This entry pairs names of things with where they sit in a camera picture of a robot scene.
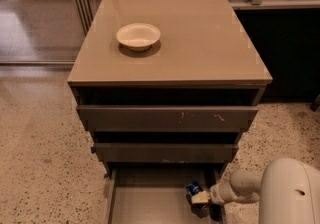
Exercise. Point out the middle drawer front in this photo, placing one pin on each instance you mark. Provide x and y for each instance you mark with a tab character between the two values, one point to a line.
165	153

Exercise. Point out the open bottom drawer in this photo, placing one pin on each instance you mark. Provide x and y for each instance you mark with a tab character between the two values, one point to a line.
159	196

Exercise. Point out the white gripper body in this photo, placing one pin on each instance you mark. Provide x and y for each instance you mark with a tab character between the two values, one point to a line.
217	193

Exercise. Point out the top drawer front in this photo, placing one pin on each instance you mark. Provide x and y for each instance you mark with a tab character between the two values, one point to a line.
102	118

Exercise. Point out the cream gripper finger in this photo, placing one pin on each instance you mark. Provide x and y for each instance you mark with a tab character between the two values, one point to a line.
201	198

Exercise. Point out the blue pepsi can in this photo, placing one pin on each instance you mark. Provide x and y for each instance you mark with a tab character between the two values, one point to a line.
193	188

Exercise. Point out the brown drawer cabinet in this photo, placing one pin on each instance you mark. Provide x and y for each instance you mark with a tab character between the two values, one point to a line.
204	57

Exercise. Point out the white paper bowl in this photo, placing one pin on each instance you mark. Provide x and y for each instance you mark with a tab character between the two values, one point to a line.
138	36

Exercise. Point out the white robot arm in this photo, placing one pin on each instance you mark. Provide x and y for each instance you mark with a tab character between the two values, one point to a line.
288	192

